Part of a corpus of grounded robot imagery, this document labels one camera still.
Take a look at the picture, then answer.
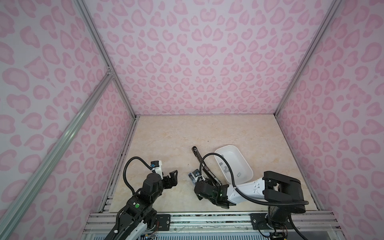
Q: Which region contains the blue small stapler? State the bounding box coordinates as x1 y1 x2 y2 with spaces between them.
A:
189 170 201 185

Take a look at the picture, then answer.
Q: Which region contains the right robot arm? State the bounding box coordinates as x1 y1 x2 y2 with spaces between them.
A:
189 169 309 230

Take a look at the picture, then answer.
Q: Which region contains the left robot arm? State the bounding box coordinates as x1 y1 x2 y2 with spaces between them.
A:
106 170 178 240

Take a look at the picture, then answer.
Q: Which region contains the white plastic tray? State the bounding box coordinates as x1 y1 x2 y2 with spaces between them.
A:
215 145 254 185

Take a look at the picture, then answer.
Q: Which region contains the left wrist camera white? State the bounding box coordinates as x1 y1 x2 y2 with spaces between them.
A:
150 161 164 179

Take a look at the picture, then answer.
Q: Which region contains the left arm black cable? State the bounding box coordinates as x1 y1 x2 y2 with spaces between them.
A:
122 156 152 195

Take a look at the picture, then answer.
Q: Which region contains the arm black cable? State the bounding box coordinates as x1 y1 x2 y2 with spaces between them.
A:
122 156 152 195
199 152 310 240

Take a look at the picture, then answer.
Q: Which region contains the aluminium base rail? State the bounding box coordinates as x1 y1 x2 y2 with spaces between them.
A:
80 196 340 240

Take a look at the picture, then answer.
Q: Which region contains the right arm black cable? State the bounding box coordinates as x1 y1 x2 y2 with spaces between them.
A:
199 152 310 240

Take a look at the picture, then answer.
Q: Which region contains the aluminium diagonal frame bar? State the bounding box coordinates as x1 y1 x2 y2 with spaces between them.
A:
1 73 114 240

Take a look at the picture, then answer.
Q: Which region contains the aluminium frame corner post left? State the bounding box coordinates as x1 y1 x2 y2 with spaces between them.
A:
73 0 137 120

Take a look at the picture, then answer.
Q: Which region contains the aluminium frame corner post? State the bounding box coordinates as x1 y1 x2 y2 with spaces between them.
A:
274 0 344 119
73 0 137 120

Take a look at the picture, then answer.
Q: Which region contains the aluminium frame corner post right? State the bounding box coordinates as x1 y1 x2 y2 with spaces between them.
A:
274 0 344 119

